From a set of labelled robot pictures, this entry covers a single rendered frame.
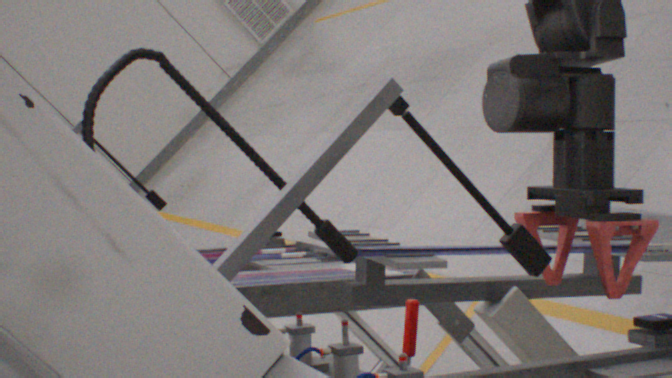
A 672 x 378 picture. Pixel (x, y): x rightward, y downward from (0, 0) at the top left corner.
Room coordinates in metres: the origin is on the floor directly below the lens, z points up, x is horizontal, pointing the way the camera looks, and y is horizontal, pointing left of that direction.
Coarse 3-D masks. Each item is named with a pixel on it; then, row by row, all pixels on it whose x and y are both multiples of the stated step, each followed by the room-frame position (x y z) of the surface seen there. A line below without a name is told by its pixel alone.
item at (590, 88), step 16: (576, 80) 0.90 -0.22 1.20; (592, 80) 0.89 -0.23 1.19; (608, 80) 0.89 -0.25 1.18; (576, 96) 0.89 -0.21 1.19; (592, 96) 0.89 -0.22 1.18; (608, 96) 0.89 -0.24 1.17; (576, 112) 0.89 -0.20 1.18; (592, 112) 0.88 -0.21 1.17; (608, 112) 0.89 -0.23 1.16; (576, 128) 0.89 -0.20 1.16; (592, 128) 0.89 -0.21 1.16; (608, 128) 0.89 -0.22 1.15
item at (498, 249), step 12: (360, 252) 1.25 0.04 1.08; (372, 252) 1.25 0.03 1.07; (384, 252) 1.25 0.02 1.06; (396, 252) 1.25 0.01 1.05; (408, 252) 1.25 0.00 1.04; (420, 252) 1.25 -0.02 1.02; (432, 252) 1.26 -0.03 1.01; (444, 252) 1.26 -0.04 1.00; (456, 252) 1.26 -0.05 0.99; (468, 252) 1.26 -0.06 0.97; (480, 252) 1.26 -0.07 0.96; (492, 252) 1.26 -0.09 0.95; (504, 252) 1.26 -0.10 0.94; (552, 252) 1.27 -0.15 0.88; (576, 252) 1.27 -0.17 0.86; (588, 252) 1.27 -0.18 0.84; (612, 252) 1.28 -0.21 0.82; (624, 252) 1.28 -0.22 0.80
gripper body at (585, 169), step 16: (560, 144) 0.90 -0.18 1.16; (576, 144) 0.89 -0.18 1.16; (592, 144) 0.88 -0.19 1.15; (608, 144) 0.88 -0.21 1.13; (560, 160) 0.90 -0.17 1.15; (576, 160) 0.88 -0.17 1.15; (592, 160) 0.88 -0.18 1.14; (608, 160) 0.88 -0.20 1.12; (560, 176) 0.89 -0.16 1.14; (576, 176) 0.88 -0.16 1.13; (592, 176) 0.87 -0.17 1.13; (608, 176) 0.88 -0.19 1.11; (528, 192) 0.94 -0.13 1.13; (544, 192) 0.91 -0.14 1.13; (560, 192) 0.88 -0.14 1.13; (576, 192) 0.86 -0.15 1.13; (592, 192) 0.85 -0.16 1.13; (608, 192) 0.85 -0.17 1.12; (624, 192) 0.85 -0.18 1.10; (640, 192) 0.85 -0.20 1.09
